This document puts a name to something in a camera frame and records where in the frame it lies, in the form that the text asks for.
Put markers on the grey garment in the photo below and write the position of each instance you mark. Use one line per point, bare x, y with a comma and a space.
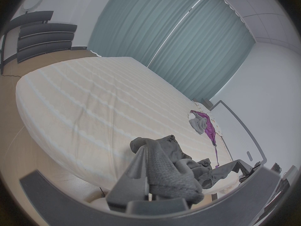
197, 123

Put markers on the grey bedside table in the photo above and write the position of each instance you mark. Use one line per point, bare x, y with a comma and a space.
207, 102

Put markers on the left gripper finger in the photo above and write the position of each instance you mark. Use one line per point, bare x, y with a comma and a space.
131, 187

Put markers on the black chest of drawers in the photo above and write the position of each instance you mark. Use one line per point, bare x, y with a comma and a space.
44, 41

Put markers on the black long-sleeved top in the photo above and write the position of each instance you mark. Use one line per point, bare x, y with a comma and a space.
164, 163

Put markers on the bed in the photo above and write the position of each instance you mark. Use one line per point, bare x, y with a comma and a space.
82, 98

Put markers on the purple satin garment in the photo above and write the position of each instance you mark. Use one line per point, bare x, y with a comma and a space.
209, 126

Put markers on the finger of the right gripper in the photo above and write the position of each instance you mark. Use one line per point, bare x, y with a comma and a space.
245, 166

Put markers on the blue-green curtain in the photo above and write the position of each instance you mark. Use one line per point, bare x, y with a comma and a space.
141, 20
207, 50

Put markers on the white garment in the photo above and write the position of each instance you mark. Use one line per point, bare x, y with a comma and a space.
191, 115

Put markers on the white printed pillow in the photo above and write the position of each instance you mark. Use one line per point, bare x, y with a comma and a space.
217, 123

